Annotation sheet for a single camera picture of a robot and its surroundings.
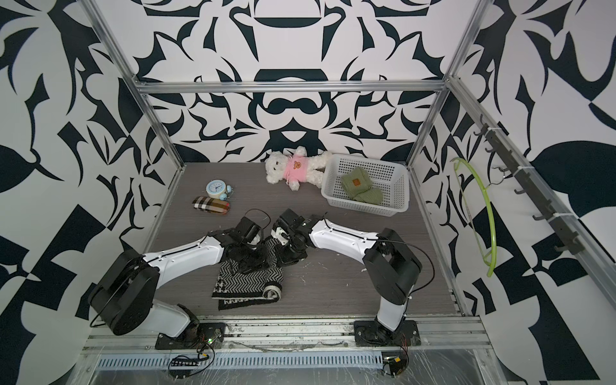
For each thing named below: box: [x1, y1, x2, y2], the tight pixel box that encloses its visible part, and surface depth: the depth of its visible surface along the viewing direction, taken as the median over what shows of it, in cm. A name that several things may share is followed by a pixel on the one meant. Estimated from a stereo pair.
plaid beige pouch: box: [191, 195, 231, 215], surface depth 104 cm
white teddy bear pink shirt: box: [264, 145, 333, 192], surface depth 110 cm
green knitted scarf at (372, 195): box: [352, 187, 384, 205], surface depth 104 cm
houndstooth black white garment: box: [211, 238, 284, 311], surface depth 81 cm
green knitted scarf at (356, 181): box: [340, 166, 373, 200], surface depth 105 cm
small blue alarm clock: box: [205, 178, 234, 202], surface depth 107 cm
